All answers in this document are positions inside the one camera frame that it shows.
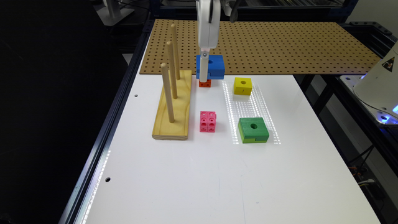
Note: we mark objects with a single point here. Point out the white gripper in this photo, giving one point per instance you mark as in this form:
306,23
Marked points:
208,17

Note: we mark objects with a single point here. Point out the blue block with hole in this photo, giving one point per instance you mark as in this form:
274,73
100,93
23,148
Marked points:
216,69

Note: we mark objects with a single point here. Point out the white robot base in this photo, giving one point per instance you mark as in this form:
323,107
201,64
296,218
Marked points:
377,90

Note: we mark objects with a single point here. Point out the yellow block with hole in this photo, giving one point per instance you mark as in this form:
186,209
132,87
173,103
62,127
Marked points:
242,86

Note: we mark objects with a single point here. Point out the green block with hole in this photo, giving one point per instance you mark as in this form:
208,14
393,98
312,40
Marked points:
253,130

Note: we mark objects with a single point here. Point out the orange connector cube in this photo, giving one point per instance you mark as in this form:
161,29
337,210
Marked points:
206,84

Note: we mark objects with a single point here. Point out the middle wooden peg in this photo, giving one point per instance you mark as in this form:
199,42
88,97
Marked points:
173,80

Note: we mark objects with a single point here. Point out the wooden peg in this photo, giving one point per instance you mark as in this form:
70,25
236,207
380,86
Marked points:
167,91
173,31
173,80

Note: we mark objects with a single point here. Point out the back wooden peg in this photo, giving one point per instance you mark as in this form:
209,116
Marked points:
173,31

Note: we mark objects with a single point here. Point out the front wooden peg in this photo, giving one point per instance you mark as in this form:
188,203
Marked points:
167,91

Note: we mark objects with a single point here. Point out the brown pegboard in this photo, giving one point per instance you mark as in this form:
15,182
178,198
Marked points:
265,48

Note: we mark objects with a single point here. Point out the pink connector cube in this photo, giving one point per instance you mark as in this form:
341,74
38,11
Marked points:
207,121

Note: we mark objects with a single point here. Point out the wooden peg base board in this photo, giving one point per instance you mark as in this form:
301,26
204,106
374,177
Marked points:
178,130

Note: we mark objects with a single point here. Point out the grey stand base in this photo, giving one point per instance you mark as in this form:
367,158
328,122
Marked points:
111,13

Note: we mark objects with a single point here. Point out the black aluminium table frame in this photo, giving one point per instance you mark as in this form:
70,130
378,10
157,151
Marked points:
82,197

